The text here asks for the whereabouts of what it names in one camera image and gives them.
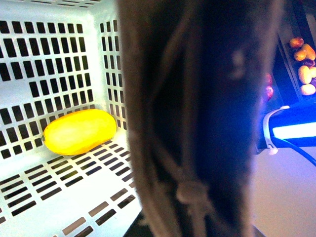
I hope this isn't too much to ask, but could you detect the light teal plastic basket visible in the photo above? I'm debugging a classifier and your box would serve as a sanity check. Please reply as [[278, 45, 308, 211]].
[[0, 0, 141, 237]]

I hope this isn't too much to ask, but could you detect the brown basket handle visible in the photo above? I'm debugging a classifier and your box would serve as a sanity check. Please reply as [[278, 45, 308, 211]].
[[118, 0, 284, 237]]

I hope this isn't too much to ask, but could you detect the yellow mango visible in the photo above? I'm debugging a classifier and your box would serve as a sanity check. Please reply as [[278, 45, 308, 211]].
[[42, 109, 117, 156]]

